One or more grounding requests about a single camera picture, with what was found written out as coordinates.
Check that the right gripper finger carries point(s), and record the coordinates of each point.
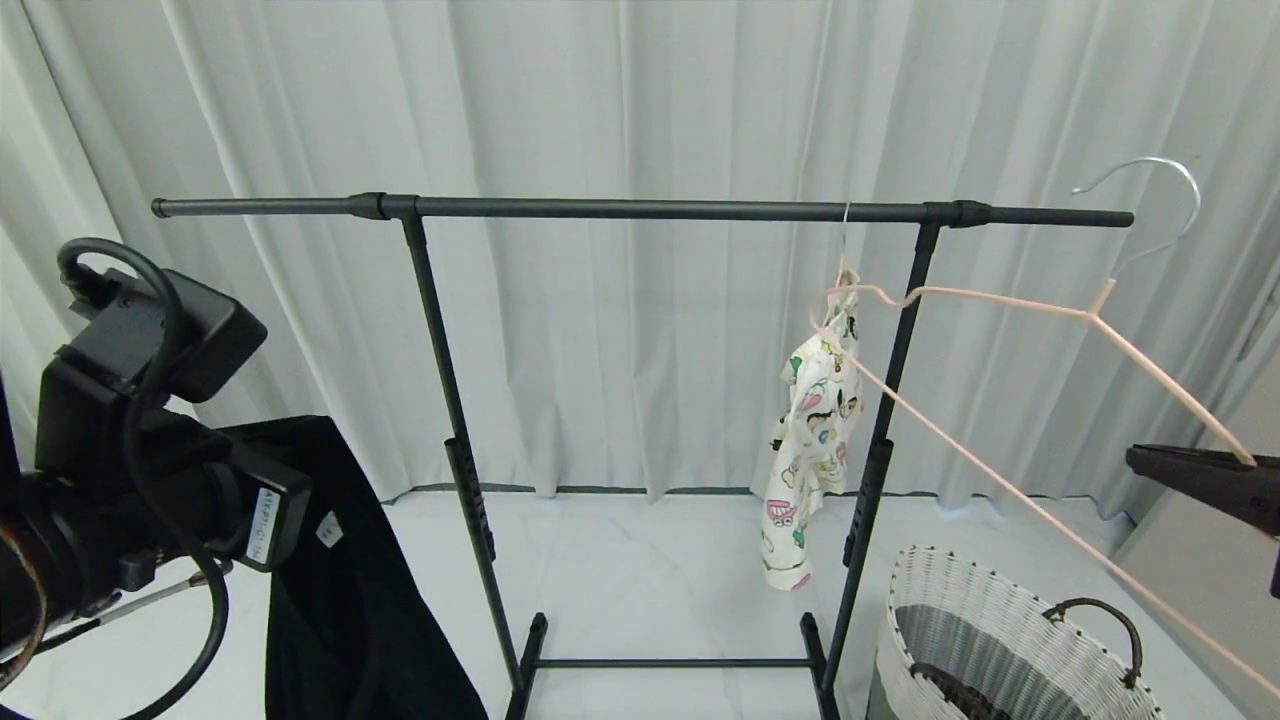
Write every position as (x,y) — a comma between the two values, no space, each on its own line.
(1220,485)

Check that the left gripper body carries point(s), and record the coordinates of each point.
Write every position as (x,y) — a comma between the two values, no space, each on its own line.
(180,510)

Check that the black garment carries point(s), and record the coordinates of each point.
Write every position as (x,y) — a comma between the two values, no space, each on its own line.
(360,620)

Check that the pink clothes hanger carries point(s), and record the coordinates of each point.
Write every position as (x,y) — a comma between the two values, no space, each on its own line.
(1000,300)
(846,240)

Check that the cream printed garment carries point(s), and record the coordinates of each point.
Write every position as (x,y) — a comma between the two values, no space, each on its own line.
(815,450)

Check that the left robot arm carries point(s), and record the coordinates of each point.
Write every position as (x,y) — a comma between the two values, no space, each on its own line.
(15,600)

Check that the white laundry basket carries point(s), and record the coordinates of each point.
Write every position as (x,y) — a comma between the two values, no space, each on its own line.
(930,650)

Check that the black clothes rack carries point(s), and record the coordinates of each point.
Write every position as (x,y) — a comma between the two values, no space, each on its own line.
(600,209)

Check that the white curtain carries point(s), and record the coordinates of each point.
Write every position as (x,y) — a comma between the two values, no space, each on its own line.
(600,350)

